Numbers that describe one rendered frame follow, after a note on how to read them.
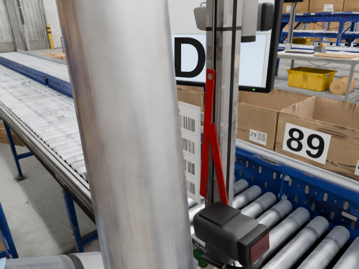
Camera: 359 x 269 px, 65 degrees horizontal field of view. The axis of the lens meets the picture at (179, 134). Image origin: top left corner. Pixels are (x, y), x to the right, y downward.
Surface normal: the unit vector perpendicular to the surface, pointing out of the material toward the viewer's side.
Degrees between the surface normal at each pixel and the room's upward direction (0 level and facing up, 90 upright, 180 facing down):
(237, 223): 8
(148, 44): 80
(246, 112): 90
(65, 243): 0
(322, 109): 90
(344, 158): 91
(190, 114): 90
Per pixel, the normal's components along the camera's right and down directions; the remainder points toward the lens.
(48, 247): -0.03, -0.92
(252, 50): -0.49, 0.29
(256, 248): 0.65, 0.15
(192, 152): -0.76, 0.27
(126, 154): 0.08, 0.21
